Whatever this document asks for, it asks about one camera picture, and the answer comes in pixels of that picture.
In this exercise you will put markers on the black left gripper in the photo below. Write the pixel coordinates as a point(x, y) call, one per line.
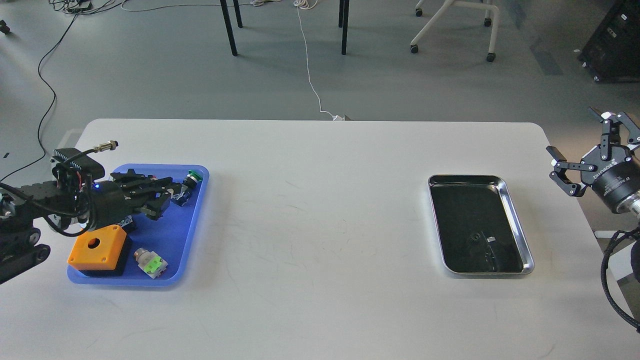
point(149, 196)

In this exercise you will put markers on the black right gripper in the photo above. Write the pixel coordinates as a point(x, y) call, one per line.
point(615, 182)

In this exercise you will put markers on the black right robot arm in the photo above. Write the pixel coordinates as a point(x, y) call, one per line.
point(617, 128)

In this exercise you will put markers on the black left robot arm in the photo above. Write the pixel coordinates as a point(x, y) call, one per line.
point(74, 196)

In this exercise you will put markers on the red mushroom emergency button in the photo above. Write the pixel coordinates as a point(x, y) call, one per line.
point(128, 224)

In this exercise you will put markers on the blue plastic tray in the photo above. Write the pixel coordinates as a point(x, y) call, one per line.
point(170, 236)

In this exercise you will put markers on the grey and green contact block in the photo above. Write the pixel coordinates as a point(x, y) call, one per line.
point(152, 264)

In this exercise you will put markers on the orange and black button box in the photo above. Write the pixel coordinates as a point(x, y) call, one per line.
point(103, 252)

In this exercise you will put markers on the black equipment case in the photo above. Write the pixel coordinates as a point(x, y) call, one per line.
point(612, 53)

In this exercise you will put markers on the white rolling chair base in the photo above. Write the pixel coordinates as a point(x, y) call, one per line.
point(491, 21)

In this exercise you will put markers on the silver metal tray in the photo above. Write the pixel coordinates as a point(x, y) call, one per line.
point(464, 204)

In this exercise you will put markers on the green push button switch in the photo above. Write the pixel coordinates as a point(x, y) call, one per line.
point(188, 186)

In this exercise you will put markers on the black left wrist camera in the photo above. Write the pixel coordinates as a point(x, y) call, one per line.
point(74, 168)

